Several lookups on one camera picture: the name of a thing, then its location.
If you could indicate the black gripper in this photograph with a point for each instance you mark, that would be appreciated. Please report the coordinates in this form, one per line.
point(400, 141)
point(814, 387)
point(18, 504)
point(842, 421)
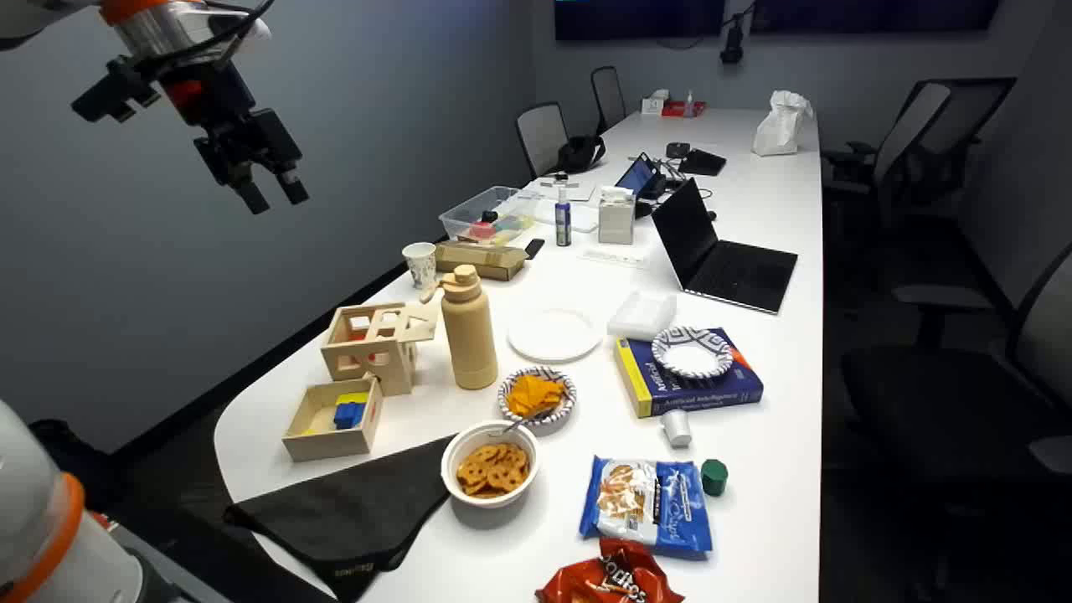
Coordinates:
point(250, 137)

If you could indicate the white bowl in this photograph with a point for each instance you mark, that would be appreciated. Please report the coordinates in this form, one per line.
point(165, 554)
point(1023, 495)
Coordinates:
point(454, 474)

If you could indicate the small bowl of snacks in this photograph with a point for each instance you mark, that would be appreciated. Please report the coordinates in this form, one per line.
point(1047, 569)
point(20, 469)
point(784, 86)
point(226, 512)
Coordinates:
point(563, 410)

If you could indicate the patterned paper bowl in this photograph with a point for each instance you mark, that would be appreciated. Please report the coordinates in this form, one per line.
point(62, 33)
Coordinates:
point(690, 352)

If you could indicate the white paper cup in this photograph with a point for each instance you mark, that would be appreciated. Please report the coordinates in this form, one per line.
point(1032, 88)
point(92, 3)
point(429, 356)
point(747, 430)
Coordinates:
point(419, 264)

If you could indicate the wooden shape sorter cube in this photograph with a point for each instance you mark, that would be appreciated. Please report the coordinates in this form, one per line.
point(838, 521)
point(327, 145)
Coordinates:
point(387, 356)

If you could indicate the clear plastic container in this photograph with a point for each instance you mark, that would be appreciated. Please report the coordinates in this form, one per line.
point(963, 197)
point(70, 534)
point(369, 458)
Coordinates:
point(481, 214)

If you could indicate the flat wooden box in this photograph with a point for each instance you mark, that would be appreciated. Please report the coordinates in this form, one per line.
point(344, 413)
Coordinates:
point(482, 260)

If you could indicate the yellow flat block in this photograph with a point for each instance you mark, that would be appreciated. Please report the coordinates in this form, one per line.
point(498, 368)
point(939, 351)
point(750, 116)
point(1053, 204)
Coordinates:
point(352, 398)

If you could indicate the blue block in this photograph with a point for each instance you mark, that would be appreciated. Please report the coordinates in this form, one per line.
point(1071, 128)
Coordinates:
point(348, 413)

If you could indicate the tan water bottle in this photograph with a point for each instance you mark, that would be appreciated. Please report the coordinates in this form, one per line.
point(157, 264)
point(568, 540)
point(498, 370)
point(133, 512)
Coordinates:
point(469, 335)

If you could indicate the wooden tray box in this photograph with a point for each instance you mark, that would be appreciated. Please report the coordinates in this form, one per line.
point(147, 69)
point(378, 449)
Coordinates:
point(307, 445)

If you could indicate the black phone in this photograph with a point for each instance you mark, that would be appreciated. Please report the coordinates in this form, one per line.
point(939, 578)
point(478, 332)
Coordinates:
point(532, 251)

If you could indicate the grey mesh office chair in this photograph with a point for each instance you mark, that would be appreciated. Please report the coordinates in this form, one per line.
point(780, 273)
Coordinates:
point(608, 94)
point(539, 137)

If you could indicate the white blue spray can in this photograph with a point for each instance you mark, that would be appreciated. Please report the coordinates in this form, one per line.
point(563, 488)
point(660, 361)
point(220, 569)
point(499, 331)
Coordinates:
point(563, 224)

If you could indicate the black bag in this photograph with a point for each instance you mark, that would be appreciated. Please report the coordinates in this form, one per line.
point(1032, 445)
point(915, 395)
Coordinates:
point(580, 151)

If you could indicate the white plate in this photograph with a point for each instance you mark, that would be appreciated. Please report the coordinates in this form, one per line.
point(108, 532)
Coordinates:
point(553, 332)

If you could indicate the black cloth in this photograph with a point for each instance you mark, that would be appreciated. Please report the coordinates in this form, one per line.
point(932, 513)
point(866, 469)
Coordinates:
point(347, 513)

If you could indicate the orange chips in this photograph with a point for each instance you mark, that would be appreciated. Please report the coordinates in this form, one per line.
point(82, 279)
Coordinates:
point(532, 398)

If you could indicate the white carton box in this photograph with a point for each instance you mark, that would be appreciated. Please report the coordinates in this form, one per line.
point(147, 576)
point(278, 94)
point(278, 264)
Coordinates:
point(615, 218)

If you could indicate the pretzels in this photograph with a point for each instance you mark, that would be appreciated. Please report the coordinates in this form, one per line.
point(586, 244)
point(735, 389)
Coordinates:
point(491, 469)

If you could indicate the blue tablet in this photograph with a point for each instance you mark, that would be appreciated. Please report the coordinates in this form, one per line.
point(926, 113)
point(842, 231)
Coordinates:
point(636, 176)

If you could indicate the small white box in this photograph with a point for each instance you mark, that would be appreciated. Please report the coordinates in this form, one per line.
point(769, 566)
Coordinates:
point(653, 102)

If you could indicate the red flat item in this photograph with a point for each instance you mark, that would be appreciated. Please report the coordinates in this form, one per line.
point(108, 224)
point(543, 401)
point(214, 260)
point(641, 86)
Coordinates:
point(684, 109)

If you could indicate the black gadgets pile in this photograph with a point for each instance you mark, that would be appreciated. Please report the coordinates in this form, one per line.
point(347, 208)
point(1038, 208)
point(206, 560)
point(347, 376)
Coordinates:
point(702, 164)

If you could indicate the blue yellow book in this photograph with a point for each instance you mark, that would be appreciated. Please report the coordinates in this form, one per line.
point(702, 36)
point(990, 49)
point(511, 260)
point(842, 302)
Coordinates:
point(690, 389)

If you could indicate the black laptop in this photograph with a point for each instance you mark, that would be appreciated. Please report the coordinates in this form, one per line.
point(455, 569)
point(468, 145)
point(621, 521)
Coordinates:
point(730, 273)

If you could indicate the small white cup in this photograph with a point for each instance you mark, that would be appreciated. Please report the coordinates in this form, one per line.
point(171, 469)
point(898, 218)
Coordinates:
point(678, 430)

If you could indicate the hanging black device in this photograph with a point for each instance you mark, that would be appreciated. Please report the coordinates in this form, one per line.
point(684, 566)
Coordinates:
point(730, 42)

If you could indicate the blue snack bag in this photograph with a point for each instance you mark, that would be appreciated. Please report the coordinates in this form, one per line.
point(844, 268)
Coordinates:
point(656, 506)

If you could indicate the white plastic bag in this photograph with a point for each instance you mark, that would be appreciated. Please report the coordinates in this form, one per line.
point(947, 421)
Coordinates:
point(780, 126)

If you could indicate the red chip bag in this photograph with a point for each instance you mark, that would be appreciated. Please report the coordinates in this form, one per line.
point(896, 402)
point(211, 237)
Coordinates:
point(608, 581)

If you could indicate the small green container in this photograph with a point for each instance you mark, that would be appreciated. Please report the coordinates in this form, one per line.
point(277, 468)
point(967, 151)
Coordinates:
point(714, 477)

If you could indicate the black office chair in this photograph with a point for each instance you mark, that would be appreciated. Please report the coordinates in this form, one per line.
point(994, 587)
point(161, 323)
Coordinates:
point(948, 402)
point(926, 137)

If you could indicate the dark wall screen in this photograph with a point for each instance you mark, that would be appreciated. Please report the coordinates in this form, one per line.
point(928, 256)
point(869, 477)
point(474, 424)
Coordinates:
point(636, 17)

